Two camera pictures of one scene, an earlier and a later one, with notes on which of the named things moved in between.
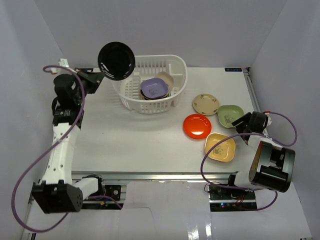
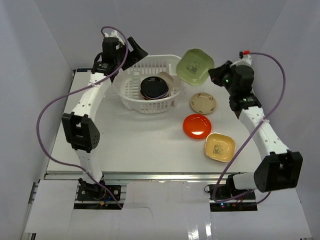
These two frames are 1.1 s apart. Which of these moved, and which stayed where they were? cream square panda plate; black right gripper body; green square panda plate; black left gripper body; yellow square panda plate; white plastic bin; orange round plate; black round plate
Moved: black right gripper body; green square panda plate; black round plate; black left gripper body
Stayed: yellow square panda plate; cream square panda plate; orange round plate; white plastic bin
